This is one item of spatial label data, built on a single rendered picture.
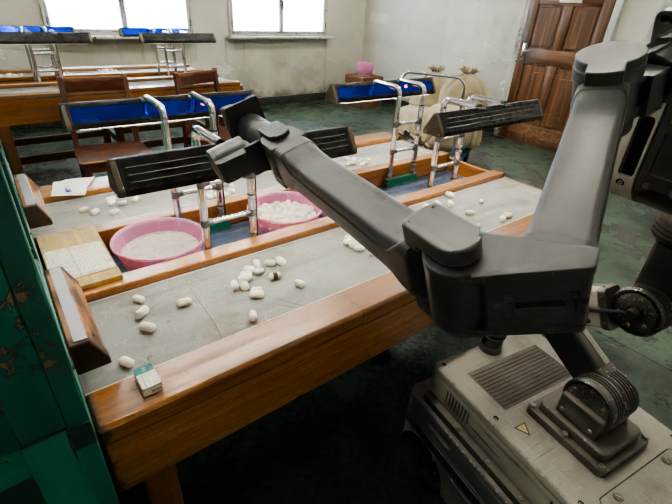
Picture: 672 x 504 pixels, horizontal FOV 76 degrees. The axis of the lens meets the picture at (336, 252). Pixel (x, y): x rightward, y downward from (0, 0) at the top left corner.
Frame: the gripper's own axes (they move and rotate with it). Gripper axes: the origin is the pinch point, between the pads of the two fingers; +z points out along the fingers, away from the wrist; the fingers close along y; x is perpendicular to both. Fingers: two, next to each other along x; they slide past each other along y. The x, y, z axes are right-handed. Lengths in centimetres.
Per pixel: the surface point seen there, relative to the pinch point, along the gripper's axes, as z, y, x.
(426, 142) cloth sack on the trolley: 219, 167, 207
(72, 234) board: 49, 28, -47
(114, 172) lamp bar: 7.4, 2.6, -25.0
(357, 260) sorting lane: 6, 55, 19
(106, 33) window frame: 514, 29, 9
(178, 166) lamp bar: 8.7, 7.4, -13.5
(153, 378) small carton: -20, 31, -37
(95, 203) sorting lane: 79, 34, -42
